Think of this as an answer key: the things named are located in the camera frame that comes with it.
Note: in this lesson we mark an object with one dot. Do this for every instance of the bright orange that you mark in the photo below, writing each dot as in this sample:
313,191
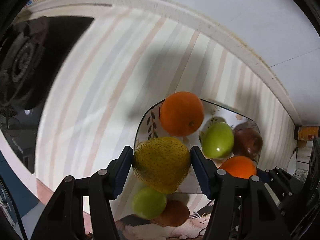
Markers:
239,166
181,114

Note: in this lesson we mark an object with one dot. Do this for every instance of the black gas stove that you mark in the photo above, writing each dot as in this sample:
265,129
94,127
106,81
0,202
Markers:
32,52

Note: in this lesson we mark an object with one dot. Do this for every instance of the soy sauce bottle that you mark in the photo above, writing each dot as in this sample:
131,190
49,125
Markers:
306,133

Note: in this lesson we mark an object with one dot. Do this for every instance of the yellow-green orange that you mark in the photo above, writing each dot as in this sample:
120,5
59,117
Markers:
162,163

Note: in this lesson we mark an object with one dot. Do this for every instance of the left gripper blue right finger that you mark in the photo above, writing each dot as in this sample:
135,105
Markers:
209,177

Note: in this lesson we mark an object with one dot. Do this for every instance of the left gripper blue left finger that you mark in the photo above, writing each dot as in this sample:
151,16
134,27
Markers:
118,170

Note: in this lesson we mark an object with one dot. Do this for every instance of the small green apple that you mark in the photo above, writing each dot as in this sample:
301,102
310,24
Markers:
217,141

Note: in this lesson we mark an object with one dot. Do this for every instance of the dark orange tangerine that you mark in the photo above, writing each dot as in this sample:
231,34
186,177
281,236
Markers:
174,214

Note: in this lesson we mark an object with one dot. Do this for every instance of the large green apple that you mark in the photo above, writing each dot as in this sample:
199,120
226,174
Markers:
148,203

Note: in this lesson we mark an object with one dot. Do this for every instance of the striped cat table mat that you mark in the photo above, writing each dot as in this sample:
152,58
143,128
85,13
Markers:
124,63

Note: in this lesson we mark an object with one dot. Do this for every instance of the dark red apple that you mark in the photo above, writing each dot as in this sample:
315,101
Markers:
247,141

